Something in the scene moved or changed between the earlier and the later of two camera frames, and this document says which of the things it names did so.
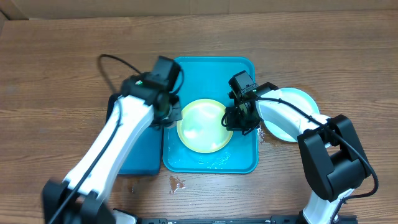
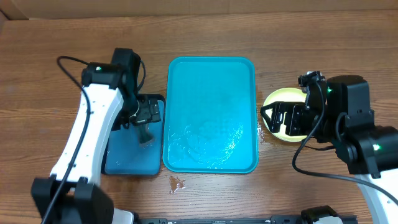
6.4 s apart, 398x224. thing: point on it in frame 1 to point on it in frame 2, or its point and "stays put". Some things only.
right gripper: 236,117 to 289,118
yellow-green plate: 201,129 to 284,94
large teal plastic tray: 208,78 stays put
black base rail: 272,220 stays put
